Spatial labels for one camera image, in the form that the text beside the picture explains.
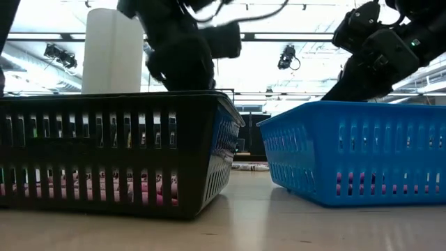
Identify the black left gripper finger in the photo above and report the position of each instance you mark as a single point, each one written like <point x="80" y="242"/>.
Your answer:
<point x="184" y="66"/>

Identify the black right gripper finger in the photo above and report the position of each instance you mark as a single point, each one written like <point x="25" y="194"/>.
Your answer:
<point x="362" y="80"/>

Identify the dark pink crayon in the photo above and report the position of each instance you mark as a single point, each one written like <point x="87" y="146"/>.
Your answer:
<point x="338" y="184"/>

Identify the white marker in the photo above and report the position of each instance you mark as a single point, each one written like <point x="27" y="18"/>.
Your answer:
<point x="249" y="167"/>

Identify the light pink crayon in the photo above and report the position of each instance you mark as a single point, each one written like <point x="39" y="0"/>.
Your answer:
<point x="144" y="184"/>
<point x="159" y="200"/>
<point x="103" y="181"/>

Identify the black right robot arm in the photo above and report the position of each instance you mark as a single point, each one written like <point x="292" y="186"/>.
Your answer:
<point x="428" y="28"/>

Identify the black ceiling device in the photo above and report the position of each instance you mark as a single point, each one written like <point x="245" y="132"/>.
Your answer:
<point x="61" y="55"/>
<point x="286" y="57"/>

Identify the blue plastic basket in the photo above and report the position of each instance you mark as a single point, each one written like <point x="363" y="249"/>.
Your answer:
<point x="324" y="157"/>

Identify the black plastic basket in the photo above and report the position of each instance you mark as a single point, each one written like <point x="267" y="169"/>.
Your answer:
<point x="195" y="157"/>

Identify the black background cabinet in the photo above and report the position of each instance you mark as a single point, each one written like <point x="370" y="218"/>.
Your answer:
<point x="254" y="136"/>

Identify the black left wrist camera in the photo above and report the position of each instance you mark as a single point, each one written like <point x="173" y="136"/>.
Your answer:
<point x="223" y="40"/>

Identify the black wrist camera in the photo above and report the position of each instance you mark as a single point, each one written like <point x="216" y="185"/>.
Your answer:
<point x="357" y="26"/>
<point x="223" y="40"/>

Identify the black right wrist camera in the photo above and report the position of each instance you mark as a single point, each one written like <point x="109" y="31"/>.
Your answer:
<point x="357" y="26"/>

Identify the black background rail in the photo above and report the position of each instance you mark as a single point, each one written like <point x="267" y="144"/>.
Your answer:
<point x="296" y="93"/>

